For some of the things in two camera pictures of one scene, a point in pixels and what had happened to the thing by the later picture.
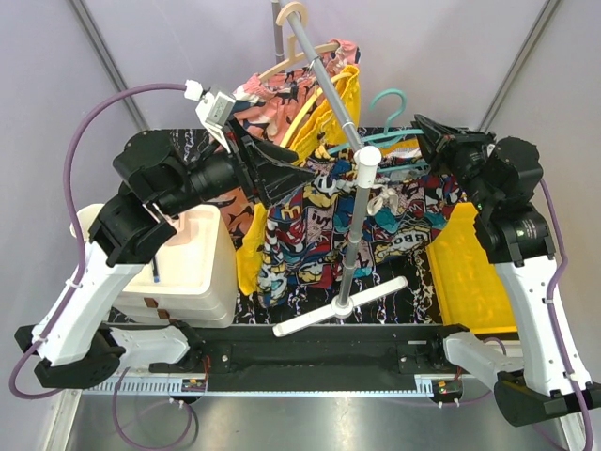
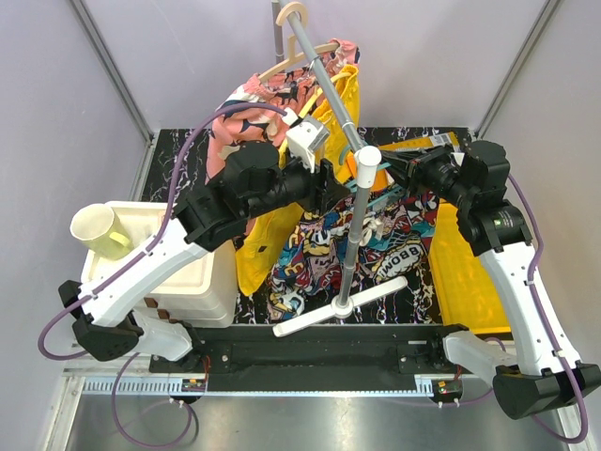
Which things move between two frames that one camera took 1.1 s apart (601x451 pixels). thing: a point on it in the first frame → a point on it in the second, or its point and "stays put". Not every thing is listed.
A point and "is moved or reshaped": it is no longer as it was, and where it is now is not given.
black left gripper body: [244, 163] → [321, 196]
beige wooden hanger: [294, 56] stays put
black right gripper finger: [429, 127] → [405, 156]
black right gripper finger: [427, 141] → [403, 176]
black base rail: [318, 357] stays put
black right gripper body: [464, 154] → [435, 172]
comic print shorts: [306, 238] is moved or reshaped
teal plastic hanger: [386, 134] → [351, 185]
